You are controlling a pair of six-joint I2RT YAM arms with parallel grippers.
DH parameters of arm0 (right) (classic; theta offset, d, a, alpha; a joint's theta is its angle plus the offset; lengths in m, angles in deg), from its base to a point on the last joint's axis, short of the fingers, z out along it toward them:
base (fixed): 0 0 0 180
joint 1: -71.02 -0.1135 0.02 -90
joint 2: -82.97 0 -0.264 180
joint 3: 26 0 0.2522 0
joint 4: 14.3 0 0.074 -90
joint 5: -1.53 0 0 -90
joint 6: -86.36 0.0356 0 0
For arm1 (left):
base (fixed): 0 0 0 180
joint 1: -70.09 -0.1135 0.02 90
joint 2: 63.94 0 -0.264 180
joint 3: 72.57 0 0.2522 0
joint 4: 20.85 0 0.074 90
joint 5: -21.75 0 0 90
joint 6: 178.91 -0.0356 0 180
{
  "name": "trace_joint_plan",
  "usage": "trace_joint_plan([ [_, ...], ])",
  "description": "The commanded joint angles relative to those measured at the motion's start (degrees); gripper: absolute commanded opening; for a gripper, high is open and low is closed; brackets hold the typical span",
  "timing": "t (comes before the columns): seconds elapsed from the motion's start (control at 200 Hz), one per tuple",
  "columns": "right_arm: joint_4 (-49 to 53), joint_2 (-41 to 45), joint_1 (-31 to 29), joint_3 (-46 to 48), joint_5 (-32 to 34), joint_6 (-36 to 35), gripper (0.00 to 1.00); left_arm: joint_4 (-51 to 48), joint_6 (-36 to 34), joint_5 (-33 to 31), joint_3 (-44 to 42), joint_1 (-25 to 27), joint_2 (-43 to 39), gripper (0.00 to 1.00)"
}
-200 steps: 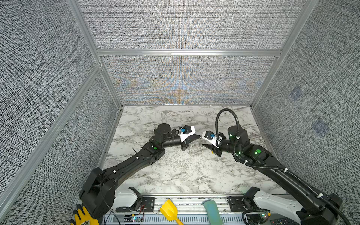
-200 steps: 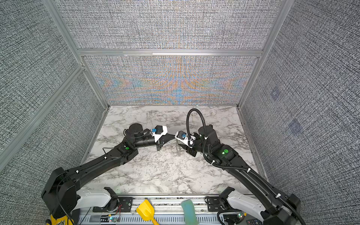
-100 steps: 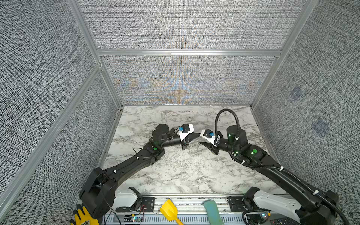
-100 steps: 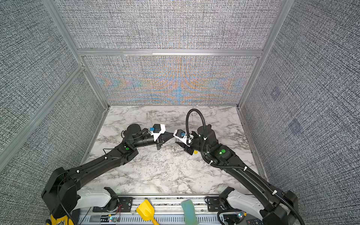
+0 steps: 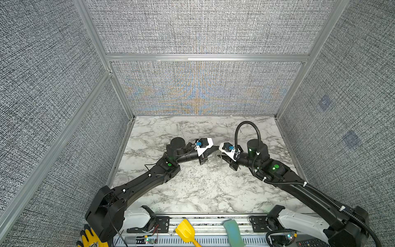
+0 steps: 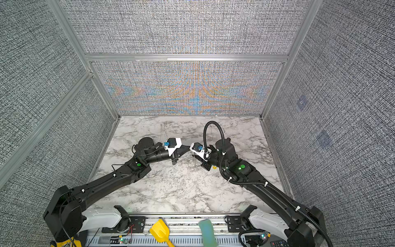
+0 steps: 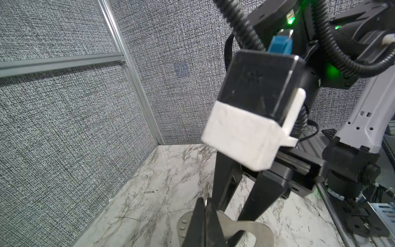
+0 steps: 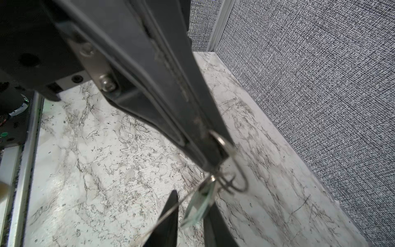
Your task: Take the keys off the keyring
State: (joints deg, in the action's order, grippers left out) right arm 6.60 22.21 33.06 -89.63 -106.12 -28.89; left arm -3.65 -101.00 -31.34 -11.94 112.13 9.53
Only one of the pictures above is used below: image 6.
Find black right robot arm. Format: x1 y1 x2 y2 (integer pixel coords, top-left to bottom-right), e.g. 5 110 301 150
190 139 333 247

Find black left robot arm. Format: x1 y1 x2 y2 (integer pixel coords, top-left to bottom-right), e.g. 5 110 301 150
43 137 190 242

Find yellow plastic scoop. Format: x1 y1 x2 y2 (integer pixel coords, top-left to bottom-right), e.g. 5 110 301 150
149 219 175 247

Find teal green sponge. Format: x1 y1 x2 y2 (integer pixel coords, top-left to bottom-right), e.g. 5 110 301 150
198 219 218 247

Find black remote control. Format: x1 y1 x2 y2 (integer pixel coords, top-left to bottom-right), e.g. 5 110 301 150
270 240 289 247

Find yellow black work glove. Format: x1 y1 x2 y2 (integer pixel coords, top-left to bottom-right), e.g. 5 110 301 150
50 238 82 247

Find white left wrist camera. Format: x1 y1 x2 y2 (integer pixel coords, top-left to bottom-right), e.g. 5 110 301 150
163 138 182 156

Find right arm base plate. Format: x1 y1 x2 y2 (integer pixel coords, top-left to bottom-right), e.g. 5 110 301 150
224 215 251 233

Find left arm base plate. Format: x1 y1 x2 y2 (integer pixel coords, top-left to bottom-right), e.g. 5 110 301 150
101 216 146 234

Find black corrugated cable conduit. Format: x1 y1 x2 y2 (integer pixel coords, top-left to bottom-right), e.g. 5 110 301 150
203 121 334 247

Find aluminium horizontal frame bar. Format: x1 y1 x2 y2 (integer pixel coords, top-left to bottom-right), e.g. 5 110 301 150
85 54 289 62

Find aluminium corner frame post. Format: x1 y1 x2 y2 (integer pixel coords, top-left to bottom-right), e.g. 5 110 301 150
46 1 120 120

